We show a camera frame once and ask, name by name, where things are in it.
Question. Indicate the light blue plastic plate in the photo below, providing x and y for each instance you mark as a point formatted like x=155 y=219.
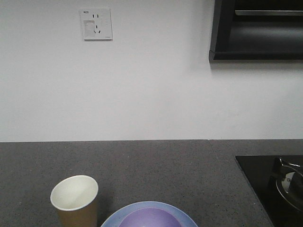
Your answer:
x=116 y=218

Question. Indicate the black range hood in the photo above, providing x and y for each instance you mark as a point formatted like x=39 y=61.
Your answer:
x=257 y=30

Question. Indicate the white wall power socket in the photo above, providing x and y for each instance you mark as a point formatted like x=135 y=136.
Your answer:
x=96 y=24

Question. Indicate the black glass gas stove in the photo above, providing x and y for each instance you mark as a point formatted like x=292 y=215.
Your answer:
x=258 y=171

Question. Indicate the black stove burner grate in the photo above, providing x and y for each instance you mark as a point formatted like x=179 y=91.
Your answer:
x=288 y=178

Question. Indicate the brown paper cup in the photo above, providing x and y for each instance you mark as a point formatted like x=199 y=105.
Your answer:
x=75 y=199

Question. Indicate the purple plastic bowl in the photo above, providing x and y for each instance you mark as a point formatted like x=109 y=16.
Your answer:
x=150 y=217

